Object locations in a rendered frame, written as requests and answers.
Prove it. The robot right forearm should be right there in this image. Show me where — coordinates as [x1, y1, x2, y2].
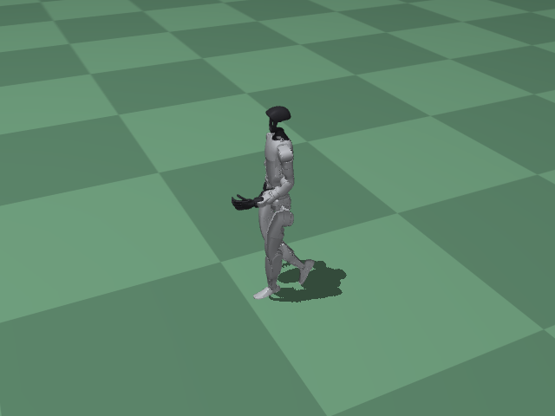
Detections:
[265, 168, 272, 189]

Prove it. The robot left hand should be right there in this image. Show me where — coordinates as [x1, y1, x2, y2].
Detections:
[232, 195, 264, 211]

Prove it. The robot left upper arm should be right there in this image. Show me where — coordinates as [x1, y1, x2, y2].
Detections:
[277, 145, 294, 189]

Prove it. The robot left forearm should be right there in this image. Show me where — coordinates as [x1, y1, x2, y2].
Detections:
[257, 181, 293, 208]

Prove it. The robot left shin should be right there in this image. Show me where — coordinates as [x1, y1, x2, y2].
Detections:
[265, 253, 283, 290]

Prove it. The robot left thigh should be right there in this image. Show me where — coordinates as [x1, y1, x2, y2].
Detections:
[264, 205, 294, 261]

